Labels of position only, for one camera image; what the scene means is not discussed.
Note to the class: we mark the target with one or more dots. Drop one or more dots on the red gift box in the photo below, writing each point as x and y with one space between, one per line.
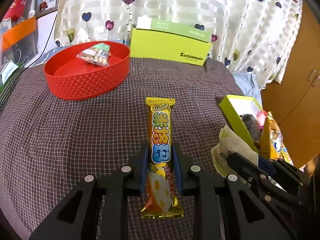
16 10

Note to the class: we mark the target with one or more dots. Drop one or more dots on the yellow rice bar wrapper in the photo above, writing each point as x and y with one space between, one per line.
162 201

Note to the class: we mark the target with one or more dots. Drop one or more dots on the dark printed snack packet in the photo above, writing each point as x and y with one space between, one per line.
252 126

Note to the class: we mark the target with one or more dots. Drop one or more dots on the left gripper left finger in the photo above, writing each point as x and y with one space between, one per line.
97 203

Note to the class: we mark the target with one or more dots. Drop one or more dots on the red woven plastic basket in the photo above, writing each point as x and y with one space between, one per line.
72 78

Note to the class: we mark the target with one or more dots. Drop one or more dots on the green box lid upright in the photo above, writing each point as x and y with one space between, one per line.
164 40

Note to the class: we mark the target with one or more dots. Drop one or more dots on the yellow blue biscuit bag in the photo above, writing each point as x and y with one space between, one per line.
271 141

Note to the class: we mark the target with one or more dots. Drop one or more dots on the blue grey garment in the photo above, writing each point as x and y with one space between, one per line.
248 85

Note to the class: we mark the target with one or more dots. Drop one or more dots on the green open snack box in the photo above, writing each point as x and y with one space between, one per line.
233 106

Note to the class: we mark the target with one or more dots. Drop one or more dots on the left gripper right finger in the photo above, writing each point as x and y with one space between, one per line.
224 208

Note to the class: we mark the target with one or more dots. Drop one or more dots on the cream green snack packet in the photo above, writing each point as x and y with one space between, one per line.
229 143

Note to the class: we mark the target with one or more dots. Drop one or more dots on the heart pattern curtain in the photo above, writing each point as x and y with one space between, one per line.
254 36

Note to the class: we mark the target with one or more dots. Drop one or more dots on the peanut snack bag in basket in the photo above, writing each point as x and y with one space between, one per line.
98 54

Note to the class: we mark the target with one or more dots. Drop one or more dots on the orange storage bin lid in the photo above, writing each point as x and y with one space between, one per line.
18 32

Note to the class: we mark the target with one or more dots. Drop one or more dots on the wooden wardrobe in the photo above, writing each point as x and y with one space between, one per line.
294 102

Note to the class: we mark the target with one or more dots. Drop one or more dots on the checkered dark bed cloth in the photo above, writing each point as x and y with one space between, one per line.
49 144

